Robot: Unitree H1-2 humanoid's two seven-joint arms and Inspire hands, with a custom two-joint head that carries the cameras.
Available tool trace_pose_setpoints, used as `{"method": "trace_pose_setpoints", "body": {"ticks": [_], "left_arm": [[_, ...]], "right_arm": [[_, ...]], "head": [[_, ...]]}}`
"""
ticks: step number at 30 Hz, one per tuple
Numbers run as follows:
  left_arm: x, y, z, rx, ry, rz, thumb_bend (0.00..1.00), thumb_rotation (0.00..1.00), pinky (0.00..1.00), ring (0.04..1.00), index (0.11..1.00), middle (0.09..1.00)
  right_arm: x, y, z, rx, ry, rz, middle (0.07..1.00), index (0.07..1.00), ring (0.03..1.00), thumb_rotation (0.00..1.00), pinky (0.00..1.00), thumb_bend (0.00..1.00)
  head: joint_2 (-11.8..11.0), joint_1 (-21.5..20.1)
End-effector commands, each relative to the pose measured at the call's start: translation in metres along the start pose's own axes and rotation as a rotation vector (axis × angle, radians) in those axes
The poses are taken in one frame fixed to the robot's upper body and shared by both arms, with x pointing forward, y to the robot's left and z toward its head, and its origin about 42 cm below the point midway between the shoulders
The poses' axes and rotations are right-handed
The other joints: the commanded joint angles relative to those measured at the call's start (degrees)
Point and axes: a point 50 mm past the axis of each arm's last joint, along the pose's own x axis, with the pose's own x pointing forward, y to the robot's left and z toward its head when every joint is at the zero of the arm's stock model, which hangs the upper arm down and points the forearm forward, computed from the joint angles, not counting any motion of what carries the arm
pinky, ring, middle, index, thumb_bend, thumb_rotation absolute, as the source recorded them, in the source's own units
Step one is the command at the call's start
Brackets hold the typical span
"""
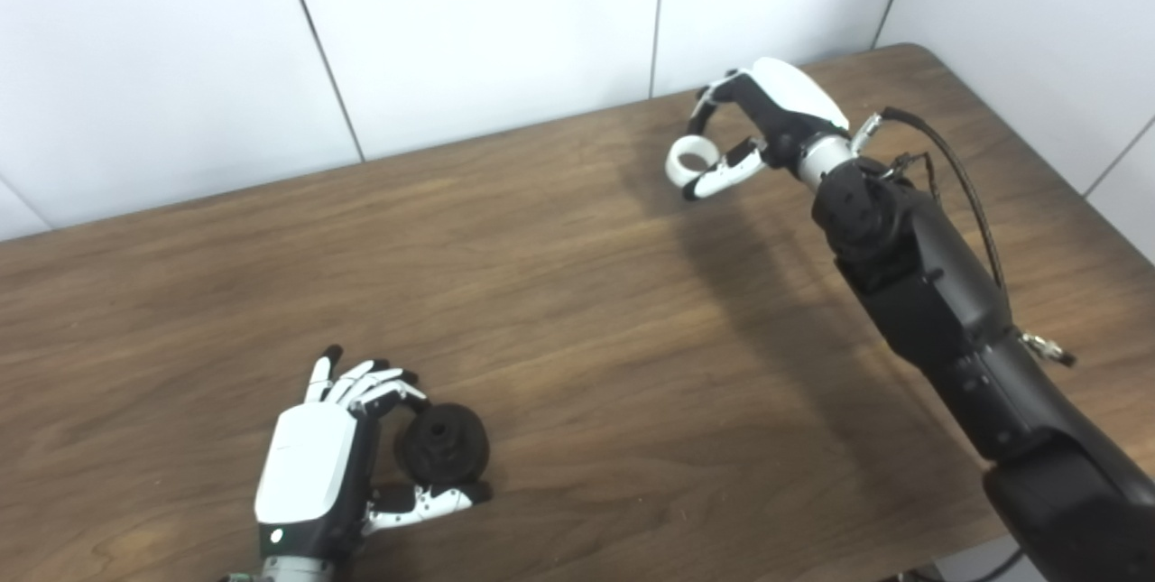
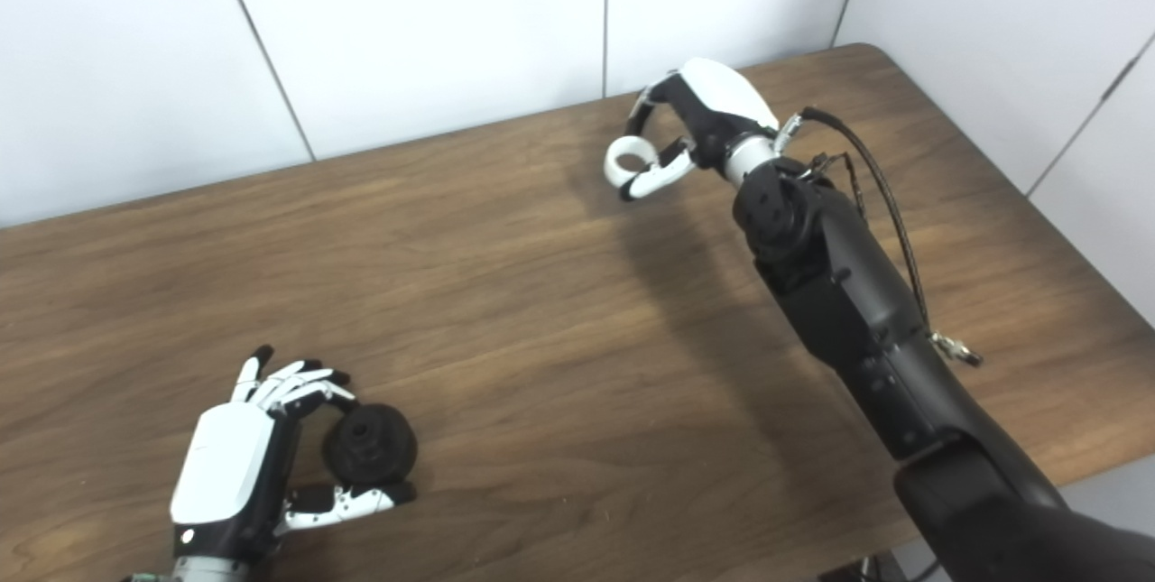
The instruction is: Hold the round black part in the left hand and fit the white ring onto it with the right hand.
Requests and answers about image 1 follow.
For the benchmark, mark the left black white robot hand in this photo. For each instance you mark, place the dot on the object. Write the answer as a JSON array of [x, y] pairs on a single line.
[[307, 465]]

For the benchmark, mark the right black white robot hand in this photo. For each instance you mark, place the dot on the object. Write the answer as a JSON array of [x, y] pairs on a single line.
[[790, 104]]

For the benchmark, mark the round black plastic part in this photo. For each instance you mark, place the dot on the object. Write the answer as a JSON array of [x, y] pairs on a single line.
[[447, 447]]

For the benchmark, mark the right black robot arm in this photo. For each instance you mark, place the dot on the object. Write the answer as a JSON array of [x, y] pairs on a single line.
[[938, 293]]

